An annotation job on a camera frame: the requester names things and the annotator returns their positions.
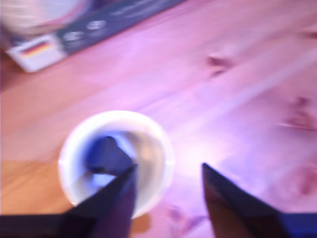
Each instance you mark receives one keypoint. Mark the blue coffee capsule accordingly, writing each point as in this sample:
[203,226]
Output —
[104,153]

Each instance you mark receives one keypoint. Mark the dark printed mug white inside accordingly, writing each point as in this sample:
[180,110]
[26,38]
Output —
[151,148]

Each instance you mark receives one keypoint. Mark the dark printed cardboard tray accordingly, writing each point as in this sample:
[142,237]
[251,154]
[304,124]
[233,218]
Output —
[81,39]

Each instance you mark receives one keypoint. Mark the silver can pale label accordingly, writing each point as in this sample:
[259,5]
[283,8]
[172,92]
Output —
[37,12]

